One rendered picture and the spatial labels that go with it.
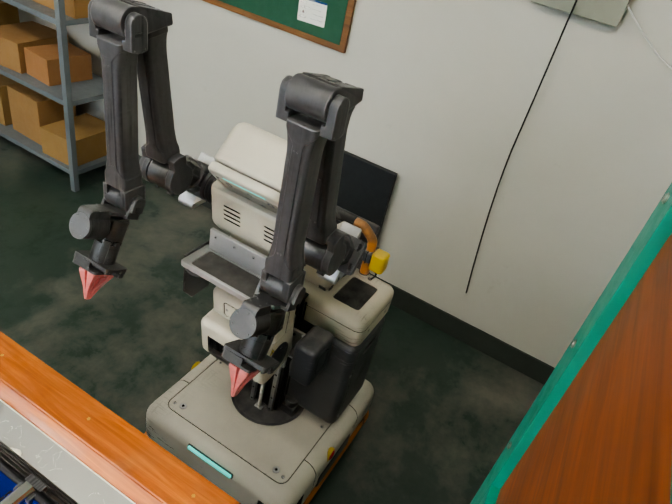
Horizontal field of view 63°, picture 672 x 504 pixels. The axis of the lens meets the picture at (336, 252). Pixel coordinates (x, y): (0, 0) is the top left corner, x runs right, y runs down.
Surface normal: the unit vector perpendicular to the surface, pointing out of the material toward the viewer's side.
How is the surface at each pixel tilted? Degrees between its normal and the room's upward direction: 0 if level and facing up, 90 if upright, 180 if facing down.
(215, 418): 0
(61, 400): 0
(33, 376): 0
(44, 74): 90
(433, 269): 90
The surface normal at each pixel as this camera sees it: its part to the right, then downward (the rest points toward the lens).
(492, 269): -0.50, 0.42
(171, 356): 0.20, -0.80
